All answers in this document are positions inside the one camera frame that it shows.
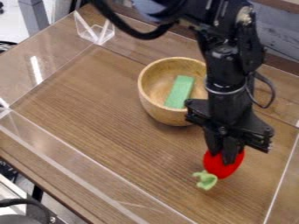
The clear acrylic corner bracket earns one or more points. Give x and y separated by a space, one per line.
97 34

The wooden bowl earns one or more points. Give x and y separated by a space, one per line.
155 84

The grey post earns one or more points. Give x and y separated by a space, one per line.
33 15

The clear acrylic tray wall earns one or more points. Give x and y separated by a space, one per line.
77 136

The green rectangular block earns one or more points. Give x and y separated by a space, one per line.
180 92

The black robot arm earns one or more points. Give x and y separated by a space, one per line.
224 26

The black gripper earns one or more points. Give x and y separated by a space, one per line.
229 124

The black metal table bracket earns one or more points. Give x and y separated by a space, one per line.
43 215

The red plush strawberry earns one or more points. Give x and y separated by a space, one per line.
215 170

